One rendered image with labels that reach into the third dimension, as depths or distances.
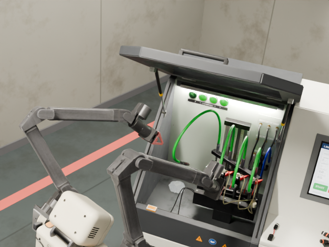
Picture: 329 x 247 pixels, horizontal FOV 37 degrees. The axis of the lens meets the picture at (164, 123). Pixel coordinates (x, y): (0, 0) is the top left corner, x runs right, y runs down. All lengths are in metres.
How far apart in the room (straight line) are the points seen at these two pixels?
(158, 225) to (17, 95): 2.24
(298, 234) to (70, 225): 1.17
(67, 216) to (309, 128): 1.22
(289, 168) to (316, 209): 0.25
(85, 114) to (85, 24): 2.55
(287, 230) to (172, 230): 0.58
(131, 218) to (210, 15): 4.33
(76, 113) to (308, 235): 1.29
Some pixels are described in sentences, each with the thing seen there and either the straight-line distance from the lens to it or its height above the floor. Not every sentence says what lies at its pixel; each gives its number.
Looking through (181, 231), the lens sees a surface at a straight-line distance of 2.59.
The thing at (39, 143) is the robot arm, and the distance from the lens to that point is 2.13.
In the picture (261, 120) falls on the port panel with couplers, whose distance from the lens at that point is 2.72.
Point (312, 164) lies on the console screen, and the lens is 2.53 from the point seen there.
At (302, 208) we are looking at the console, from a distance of 2.62.
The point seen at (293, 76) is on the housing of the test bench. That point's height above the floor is 1.50.
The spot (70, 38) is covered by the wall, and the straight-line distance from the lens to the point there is 4.60.
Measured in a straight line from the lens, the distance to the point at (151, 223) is 2.63.
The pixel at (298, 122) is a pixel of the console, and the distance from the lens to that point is 2.47.
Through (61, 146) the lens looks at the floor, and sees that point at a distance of 4.67.
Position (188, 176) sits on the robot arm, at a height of 1.46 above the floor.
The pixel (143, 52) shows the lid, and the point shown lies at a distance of 1.82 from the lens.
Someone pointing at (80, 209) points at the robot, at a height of 1.38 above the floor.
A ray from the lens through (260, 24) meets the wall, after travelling 5.59.
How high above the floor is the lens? 2.70
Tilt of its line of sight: 32 degrees down
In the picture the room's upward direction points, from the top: 5 degrees clockwise
